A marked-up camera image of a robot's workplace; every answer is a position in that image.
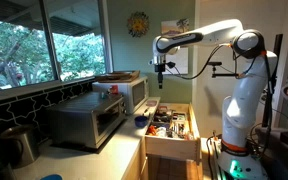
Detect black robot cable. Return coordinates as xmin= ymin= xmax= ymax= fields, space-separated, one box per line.
xmin=170 ymin=43 xmax=234 ymax=81

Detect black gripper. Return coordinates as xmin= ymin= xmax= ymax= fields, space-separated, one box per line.
xmin=154 ymin=55 xmax=168 ymax=90

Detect sun wall decoration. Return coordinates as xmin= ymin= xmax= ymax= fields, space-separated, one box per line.
xmin=126 ymin=11 xmax=150 ymax=38

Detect blue mug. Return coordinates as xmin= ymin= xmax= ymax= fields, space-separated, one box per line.
xmin=134 ymin=115 xmax=149 ymax=128

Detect wooden serving tray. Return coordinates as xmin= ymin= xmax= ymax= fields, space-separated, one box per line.
xmin=95 ymin=69 xmax=141 ymax=84

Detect small red cup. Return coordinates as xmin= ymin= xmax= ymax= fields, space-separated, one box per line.
xmin=109 ymin=84 xmax=119 ymax=95

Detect white microwave oven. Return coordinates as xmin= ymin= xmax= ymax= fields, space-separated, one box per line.
xmin=91 ymin=76 xmax=150 ymax=115

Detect black camera stand pole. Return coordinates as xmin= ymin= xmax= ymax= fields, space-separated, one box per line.
xmin=261 ymin=33 xmax=284 ymax=128

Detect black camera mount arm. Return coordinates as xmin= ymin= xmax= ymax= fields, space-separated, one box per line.
xmin=207 ymin=60 xmax=239 ymax=79

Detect silver toaster oven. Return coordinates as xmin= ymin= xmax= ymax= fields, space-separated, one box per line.
xmin=46 ymin=91 xmax=127 ymax=150

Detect dark metal pot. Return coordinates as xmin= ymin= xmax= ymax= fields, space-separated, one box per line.
xmin=0 ymin=124 xmax=40 ymax=168

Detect large window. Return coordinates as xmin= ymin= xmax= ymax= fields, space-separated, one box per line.
xmin=0 ymin=0 xmax=114 ymax=94

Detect wall calendar with landscape photo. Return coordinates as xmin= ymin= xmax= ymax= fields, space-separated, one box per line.
xmin=160 ymin=18 xmax=190 ymax=75

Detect black floor cables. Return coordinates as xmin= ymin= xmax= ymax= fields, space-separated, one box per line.
xmin=205 ymin=130 xmax=224 ymax=180

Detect open wooden drawer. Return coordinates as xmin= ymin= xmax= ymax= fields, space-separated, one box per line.
xmin=144 ymin=102 xmax=202 ymax=163

